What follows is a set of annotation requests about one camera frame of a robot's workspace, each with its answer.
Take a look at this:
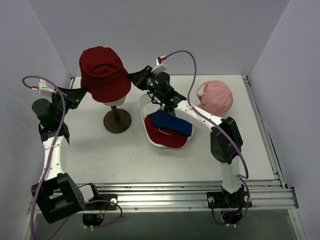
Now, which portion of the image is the blue bucket hat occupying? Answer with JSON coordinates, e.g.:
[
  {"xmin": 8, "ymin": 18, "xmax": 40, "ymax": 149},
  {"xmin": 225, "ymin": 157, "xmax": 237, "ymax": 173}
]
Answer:
[{"xmin": 148, "ymin": 109, "xmax": 193, "ymax": 137}]

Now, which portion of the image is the dark red bucket hat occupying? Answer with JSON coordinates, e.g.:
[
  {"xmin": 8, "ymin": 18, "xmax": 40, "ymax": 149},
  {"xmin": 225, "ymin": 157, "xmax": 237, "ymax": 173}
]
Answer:
[{"xmin": 79, "ymin": 46, "xmax": 132, "ymax": 103}]

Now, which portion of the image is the cream mannequin head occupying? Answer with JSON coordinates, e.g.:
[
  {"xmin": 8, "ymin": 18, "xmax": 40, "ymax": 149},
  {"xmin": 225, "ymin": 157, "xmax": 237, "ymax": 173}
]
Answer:
[{"xmin": 102, "ymin": 96, "xmax": 126, "ymax": 107}]

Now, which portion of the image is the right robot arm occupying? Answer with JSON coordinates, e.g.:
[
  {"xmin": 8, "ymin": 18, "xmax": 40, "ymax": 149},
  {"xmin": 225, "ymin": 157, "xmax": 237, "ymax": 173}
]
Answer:
[{"xmin": 128, "ymin": 66, "xmax": 249, "ymax": 207}]

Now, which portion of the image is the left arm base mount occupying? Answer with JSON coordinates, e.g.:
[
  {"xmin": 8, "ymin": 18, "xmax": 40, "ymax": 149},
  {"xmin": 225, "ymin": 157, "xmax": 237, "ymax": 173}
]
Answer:
[{"xmin": 81, "ymin": 193, "xmax": 118, "ymax": 228}]

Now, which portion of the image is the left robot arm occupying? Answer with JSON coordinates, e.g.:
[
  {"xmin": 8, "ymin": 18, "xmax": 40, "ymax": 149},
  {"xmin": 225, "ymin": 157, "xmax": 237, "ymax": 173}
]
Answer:
[{"xmin": 31, "ymin": 87, "xmax": 101, "ymax": 224}]

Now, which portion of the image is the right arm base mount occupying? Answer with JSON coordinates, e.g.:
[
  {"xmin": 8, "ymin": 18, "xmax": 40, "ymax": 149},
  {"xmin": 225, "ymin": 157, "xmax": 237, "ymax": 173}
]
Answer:
[{"xmin": 206, "ymin": 191, "xmax": 253, "ymax": 228}]

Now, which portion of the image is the dark round mannequin stand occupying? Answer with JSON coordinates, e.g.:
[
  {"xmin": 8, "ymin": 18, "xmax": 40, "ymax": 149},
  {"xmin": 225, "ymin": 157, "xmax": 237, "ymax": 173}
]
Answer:
[{"xmin": 103, "ymin": 106, "xmax": 132, "ymax": 134}]

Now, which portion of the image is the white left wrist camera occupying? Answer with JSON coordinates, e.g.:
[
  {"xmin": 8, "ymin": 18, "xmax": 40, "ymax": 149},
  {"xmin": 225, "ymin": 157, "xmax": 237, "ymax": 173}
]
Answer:
[{"xmin": 31, "ymin": 79, "xmax": 57, "ymax": 98}]

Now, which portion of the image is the pink baseball cap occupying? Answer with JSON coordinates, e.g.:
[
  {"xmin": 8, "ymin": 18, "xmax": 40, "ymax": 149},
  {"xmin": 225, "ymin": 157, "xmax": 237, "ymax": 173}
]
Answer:
[{"xmin": 196, "ymin": 80, "xmax": 234, "ymax": 117}]

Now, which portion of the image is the red cap with strap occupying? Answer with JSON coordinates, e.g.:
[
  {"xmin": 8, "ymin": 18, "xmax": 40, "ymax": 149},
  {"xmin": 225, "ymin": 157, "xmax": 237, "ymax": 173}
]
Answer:
[{"xmin": 144, "ymin": 115, "xmax": 189, "ymax": 149}]

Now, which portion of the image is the aluminium rail frame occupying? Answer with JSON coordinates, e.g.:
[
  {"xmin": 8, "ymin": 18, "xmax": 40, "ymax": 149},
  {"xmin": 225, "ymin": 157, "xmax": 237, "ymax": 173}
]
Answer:
[{"xmin": 42, "ymin": 75, "xmax": 298, "ymax": 213}]

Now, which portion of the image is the white plastic basket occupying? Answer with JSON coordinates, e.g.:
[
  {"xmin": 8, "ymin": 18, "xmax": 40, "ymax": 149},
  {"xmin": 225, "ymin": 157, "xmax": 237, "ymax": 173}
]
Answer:
[{"xmin": 138, "ymin": 94, "xmax": 194, "ymax": 149}]

